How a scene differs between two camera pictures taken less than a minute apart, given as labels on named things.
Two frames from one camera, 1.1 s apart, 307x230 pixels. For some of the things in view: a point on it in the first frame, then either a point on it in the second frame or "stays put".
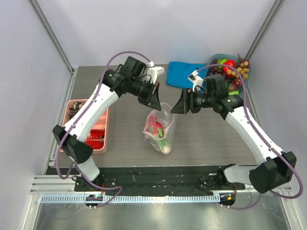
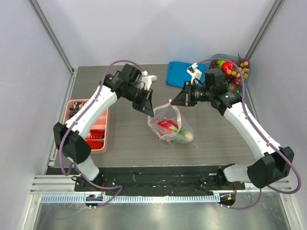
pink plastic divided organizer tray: (99, 139) stays put
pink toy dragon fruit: (154, 127) → (167, 126)
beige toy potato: (166, 150) → (189, 136)
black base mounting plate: (176, 180) stays put
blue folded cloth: (178, 73) stays put
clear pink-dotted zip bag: (157, 132) → (169, 125)
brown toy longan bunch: (242, 69) stays put
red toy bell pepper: (228, 63) stays put
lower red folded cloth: (95, 144) stays put
